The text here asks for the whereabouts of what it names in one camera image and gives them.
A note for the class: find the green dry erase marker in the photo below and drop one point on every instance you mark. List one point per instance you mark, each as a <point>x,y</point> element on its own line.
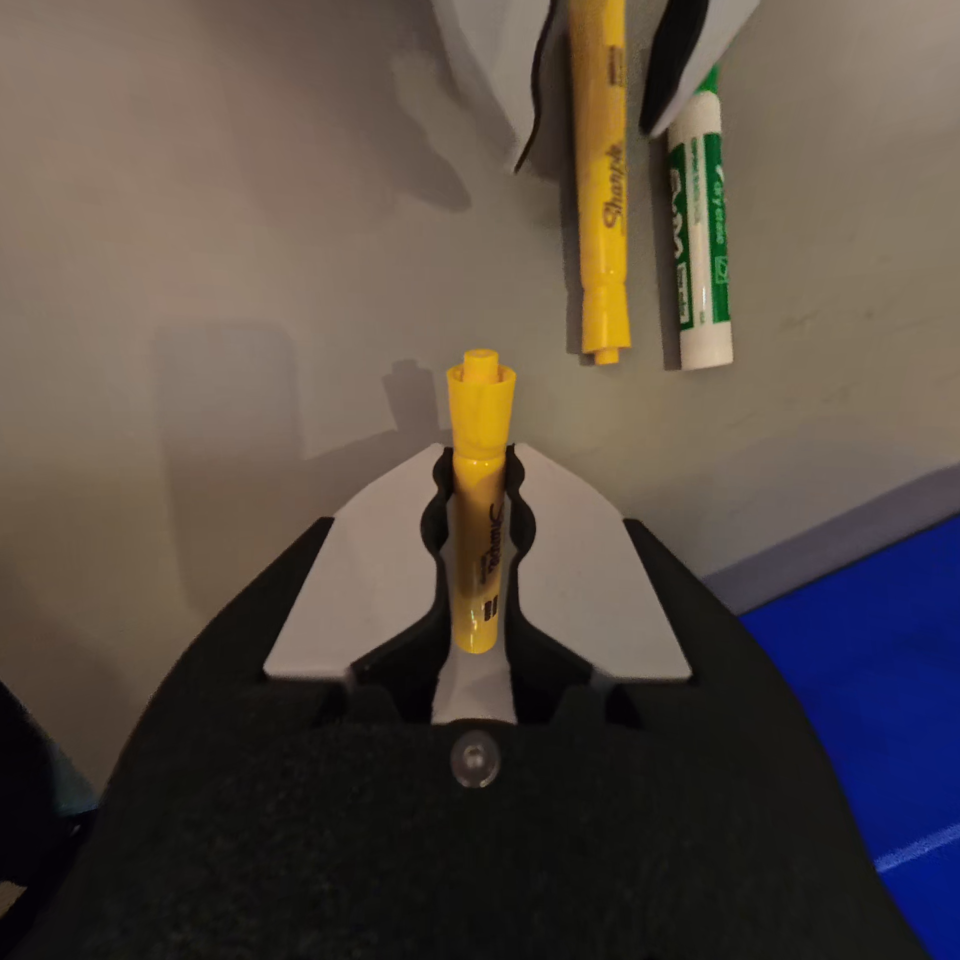
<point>701,240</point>

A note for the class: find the blue plastic bin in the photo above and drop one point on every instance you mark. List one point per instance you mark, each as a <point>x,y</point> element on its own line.
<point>862,712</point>

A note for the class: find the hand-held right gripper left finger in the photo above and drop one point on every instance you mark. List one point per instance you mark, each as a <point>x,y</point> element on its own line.
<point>360,577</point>

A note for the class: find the yellow highlighter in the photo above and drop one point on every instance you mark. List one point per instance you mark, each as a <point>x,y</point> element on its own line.
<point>480,450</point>
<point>600,187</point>

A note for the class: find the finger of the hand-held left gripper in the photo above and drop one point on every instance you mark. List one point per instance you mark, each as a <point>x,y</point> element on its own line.
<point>495,45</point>
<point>697,45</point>

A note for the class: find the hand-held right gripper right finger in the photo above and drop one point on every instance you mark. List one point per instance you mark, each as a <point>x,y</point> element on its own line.
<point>592,585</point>

